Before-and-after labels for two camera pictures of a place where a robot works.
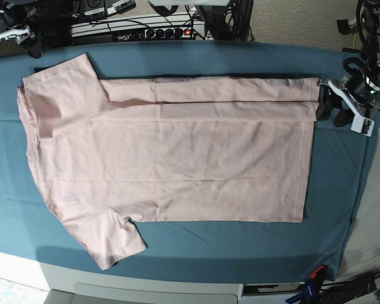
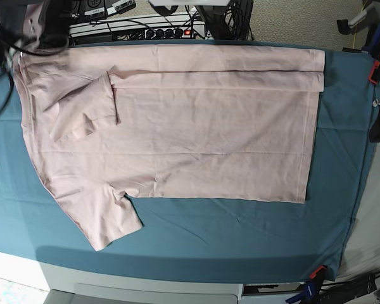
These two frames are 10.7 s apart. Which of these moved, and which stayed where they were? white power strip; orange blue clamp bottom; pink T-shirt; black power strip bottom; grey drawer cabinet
Moved: pink T-shirt
Stayed: white power strip; grey drawer cabinet; orange blue clamp bottom; black power strip bottom
